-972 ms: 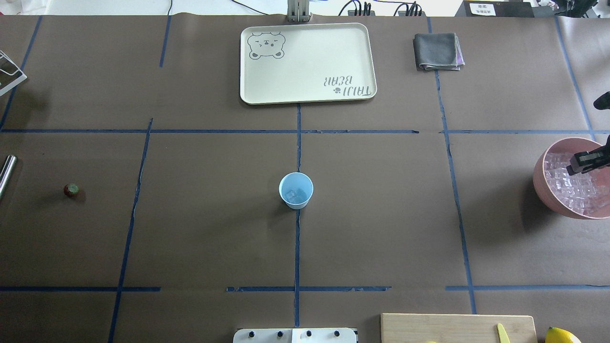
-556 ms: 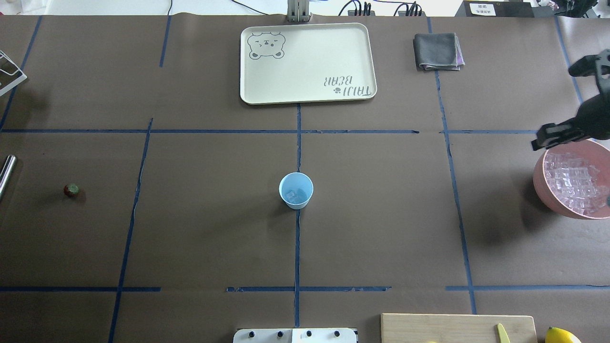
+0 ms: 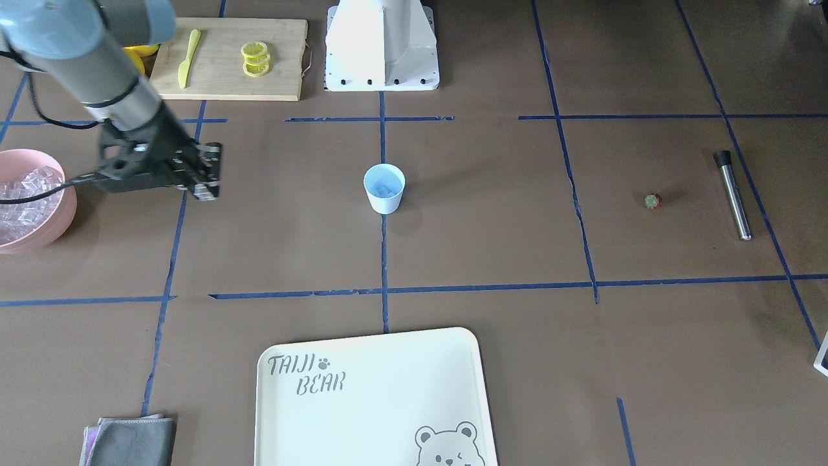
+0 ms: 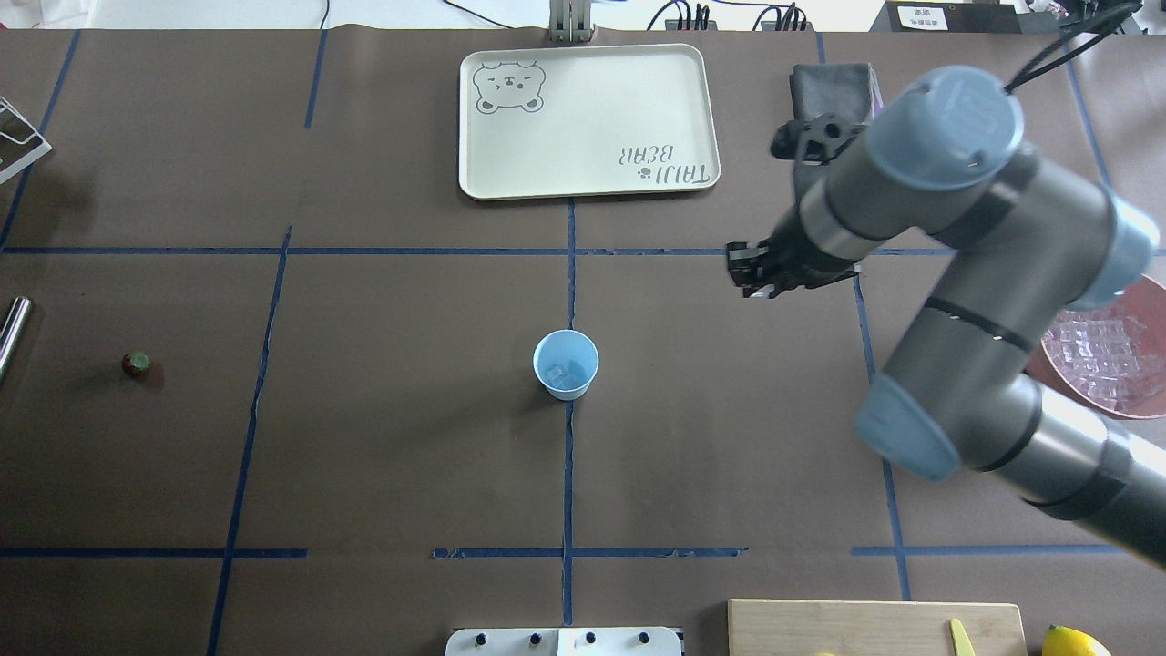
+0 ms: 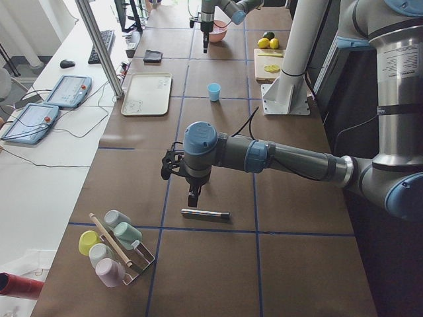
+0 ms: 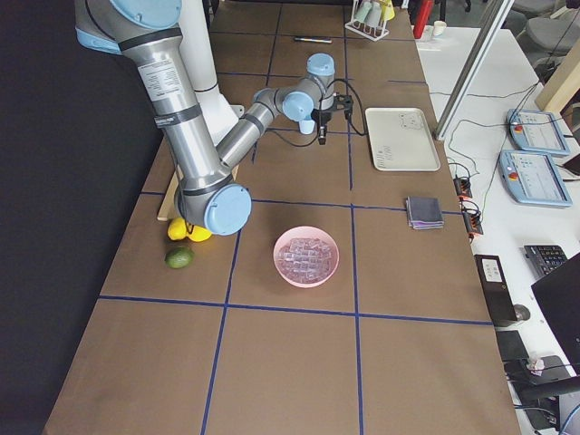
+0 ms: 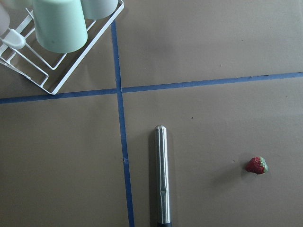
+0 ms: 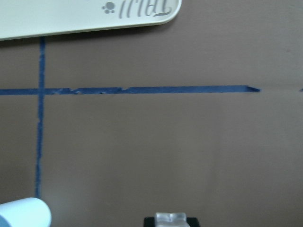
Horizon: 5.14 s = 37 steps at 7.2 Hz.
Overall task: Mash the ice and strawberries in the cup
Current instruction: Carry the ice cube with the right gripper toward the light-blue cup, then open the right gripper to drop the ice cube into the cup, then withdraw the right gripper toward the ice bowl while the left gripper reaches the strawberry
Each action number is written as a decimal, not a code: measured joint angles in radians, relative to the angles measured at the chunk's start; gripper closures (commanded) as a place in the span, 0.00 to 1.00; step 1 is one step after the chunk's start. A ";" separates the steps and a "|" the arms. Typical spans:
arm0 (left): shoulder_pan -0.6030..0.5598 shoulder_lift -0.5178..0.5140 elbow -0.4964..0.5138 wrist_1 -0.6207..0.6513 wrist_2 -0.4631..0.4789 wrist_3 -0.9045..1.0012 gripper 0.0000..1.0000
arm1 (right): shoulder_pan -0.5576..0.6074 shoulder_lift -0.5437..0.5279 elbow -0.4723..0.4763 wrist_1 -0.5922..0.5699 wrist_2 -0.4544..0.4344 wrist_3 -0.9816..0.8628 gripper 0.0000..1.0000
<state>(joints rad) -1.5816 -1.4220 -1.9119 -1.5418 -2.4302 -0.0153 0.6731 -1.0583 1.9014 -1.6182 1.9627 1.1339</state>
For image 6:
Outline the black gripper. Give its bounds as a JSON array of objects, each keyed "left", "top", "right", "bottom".
[{"left": 314, "top": 110, "right": 332, "bottom": 145}]

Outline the steel muddler black tip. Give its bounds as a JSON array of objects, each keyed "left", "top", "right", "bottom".
[{"left": 293, "top": 36, "right": 333, "bottom": 44}]

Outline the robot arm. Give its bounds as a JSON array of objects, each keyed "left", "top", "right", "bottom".
[{"left": 74, "top": 1, "right": 335, "bottom": 236}]

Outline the light blue cup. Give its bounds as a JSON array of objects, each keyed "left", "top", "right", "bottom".
[{"left": 298, "top": 119, "right": 316, "bottom": 135}]

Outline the pile of ice cubes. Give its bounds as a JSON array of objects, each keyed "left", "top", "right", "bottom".
[{"left": 275, "top": 237, "right": 336, "bottom": 285}]

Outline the grey white cup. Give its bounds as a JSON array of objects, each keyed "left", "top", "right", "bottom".
[{"left": 365, "top": 2, "right": 382, "bottom": 28}]

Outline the mint green cup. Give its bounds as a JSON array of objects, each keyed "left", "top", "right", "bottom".
[{"left": 353, "top": 0, "right": 372, "bottom": 23}]

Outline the yellow cup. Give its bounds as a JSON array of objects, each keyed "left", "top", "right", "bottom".
[{"left": 379, "top": 0, "right": 395, "bottom": 22}]

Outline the cream bear tray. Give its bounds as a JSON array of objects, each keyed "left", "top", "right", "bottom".
[{"left": 365, "top": 108, "right": 440, "bottom": 172}]

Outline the pink bowl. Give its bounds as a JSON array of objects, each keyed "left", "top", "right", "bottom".
[{"left": 273, "top": 226, "right": 340, "bottom": 288}]

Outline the grey folded cloth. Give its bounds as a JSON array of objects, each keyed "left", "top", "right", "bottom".
[{"left": 406, "top": 197, "right": 444, "bottom": 229}]

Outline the red cylinder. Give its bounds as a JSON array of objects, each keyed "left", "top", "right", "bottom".
[{"left": 413, "top": 0, "right": 434, "bottom": 40}]

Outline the lemon near board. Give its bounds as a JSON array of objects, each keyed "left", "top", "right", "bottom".
[{"left": 187, "top": 226, "right": 212, "bottom": 243}]

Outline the bamboo cutting board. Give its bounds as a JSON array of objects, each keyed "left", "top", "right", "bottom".
[{"left": 158, "top": 166, "right": 237, "bottom": 225}]

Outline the green avocado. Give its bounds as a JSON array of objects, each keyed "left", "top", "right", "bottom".
[{"left": 164, "top": 246, "right": 195, "bottom": 269}]

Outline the near teach pendant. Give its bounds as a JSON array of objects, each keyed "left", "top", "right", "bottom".
[{"left": 498, "top": 150, "right": 573, "bottom": 208}]

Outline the teach pendant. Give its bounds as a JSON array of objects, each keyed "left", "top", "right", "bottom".
[
  {"left": 498, "top": 150, "right": 573, "bottom": 208},
  {"left": 507, "top": 109, "right": 570, "bottom": 157}
]

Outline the far teach pendant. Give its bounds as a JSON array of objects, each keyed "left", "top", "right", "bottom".
[{"left": 507, "top": 109, "right": 570, "bottom": 157}]

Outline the black keyboard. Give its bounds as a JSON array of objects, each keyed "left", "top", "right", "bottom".
[{"left": 524, "top": 245, "right": 567, "bottom": 276}]

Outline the black computer mouse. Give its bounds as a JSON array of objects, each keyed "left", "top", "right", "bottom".
[{"left": 513, "top": 304, "right": 531, "bottom": 322}]

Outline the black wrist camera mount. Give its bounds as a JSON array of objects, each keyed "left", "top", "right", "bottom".
[{"left": 334, "top": 94, "right": 353, "bottom": 121}]

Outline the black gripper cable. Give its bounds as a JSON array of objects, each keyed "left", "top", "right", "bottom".
[{"left": 266, "top": 77, "right": 367, "bottom": 147}]

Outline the white wire cup rack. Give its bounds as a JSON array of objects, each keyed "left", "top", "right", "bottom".
[{"left": 344, "top": 0, "right": 390, "bottom": 42}]

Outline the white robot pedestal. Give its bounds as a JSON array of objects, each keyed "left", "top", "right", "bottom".
[{"left": 179, "top": 0, "right": 238, "bottom": 145}]

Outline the aluminium frame post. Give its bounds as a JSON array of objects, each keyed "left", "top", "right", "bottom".
[{"left": 434, "top": 0, "right": 514, "bottom": 140}]

